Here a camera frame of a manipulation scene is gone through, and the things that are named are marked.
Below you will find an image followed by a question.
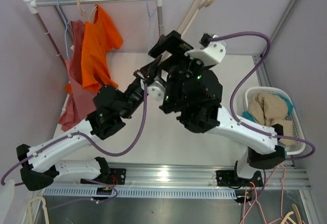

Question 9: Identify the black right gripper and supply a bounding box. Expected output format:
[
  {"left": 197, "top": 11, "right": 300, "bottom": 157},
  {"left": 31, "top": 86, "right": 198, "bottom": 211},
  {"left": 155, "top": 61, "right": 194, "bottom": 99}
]
[{"left": 148, "top": 33, "right": 212, "bottom": 111}]

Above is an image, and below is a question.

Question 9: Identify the light blue wire hanger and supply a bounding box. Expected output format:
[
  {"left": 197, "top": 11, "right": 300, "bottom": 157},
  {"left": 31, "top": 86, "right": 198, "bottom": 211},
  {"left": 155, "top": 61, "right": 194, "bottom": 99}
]
[
  {"left": 146, "top": 0, "right": 157, "bottom": 53},
  {"left": 56, "top": 0, "right": 73, "bottom": 59}
]

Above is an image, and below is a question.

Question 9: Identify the beige wooden hanger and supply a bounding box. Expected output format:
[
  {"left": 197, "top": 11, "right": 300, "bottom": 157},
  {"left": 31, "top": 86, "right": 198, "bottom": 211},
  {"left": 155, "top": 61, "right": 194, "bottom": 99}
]
[
  {"left": 76, "top": 0, "right": 98, "bottom": 22},
  {"left": 176, "top": 0, "right": 216, "bottom": 37}
]

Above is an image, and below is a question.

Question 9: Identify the orange t shirt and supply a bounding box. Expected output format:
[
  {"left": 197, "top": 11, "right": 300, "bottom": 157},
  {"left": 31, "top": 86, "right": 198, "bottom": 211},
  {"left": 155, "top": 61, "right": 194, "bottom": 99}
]
[{"left": 65, "top": 5, "right": 123, "bottom": 93}]

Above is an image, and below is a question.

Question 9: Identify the teal t shirt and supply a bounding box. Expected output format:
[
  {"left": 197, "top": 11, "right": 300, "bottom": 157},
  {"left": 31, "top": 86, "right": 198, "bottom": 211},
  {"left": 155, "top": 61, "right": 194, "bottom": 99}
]
[{"left": 241, "top": 96, "right": 294, "bottom": 155}]

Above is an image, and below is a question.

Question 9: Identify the beige t shirt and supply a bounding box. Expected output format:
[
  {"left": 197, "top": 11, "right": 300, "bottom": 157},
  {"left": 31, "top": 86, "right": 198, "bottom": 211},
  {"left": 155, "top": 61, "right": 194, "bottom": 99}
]
[{"left": 248, "top": 92, "right": 297, "bottom": 148}]

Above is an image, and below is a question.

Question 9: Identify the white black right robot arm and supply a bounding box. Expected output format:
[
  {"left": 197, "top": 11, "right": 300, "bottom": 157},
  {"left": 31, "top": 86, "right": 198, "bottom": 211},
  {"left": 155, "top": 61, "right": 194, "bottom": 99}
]
[{"left": 148, "top": 31, "right": 286, "bottom": 186}]

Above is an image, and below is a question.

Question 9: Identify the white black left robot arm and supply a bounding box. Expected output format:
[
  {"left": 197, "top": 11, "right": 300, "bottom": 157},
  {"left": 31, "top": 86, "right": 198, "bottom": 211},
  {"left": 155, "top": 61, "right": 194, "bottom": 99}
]
[{"left": 16, "top": 56, "right": 161, "bottom": 191}]

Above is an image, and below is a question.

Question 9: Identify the pink t shirt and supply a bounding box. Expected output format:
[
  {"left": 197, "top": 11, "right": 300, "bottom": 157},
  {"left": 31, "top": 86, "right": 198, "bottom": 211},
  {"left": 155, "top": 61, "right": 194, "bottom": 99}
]
[{"left": 58, "top": 20, "right": 87, "bottom": 131}]

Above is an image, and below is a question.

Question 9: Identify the beige hanger on floor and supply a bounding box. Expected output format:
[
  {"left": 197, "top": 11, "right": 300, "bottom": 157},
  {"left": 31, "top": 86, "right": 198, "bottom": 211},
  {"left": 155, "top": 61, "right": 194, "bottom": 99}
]
[{"left": 27, "top": 196, "right": 50, "bottom": 224}]

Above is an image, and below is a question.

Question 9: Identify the wooden hanger on floor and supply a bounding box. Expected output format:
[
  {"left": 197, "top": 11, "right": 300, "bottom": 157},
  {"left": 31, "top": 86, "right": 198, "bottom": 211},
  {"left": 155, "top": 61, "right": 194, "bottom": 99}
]
[{"left": 281, "top": 204, "right": 303, "bottom": 224}]

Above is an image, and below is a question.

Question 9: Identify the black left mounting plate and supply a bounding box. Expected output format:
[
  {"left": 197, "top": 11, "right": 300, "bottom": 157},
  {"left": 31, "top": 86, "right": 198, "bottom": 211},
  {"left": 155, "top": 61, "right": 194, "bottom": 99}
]
[{"left": 104, "top": 168, "right": 127, "bottom": 186}]

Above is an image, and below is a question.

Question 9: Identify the black mounting plate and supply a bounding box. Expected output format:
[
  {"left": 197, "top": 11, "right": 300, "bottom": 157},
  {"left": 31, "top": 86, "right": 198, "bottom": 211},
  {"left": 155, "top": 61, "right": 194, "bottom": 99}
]
[
  {"left": 216, "top": 170, "right": 264, "bottom": 190},
  {"left": 104, "top": 168, "right": 127, "bottom": 186}
]

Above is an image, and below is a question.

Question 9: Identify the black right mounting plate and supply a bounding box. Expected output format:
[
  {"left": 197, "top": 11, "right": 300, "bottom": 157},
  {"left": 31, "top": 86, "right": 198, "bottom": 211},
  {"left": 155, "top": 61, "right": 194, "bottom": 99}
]
[{"left": 216, "top": 170, "right": 264, "bottom": 190}]

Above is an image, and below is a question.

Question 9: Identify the metal clothes rack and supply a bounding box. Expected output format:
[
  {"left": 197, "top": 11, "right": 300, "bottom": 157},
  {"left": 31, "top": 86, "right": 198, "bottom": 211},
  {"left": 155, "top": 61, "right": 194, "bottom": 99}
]
[{"left": 22, "top": 0, "right": 164, "bottom": 59}]

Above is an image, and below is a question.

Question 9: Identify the white plastic laundry basket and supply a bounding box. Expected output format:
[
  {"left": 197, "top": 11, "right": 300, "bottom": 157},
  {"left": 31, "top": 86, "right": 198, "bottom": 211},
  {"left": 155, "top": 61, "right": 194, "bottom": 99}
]
[{"left": 244, "top": 86, "right": 306, "bottom": 156}]

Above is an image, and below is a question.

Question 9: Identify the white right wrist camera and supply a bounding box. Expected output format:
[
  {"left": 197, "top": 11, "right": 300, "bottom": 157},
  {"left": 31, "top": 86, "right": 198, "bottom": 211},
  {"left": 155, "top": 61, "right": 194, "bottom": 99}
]
[{"left": 184, "top": 33, "right": 227, "bottom": 66}]

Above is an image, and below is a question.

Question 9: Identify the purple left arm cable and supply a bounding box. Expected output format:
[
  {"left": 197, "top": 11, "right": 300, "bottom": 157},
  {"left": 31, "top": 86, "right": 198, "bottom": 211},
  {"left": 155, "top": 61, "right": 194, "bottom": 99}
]
[{"left": 0, "top": 80, "right": 149, "bottom": 205}]

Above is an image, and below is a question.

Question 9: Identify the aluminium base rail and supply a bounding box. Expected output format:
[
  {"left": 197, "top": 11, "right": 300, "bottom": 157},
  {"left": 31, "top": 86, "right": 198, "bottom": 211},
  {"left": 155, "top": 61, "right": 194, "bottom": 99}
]
[{"left": 32, "top": 160, "right": 312, "bottom": 190}]

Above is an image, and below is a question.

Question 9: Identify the white slotted cable duct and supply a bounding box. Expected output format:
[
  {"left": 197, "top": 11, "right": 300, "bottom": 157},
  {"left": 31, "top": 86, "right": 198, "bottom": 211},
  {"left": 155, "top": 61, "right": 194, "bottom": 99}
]
[{"left": 43, "top": 186, "right": 237, "bottom": 200}]

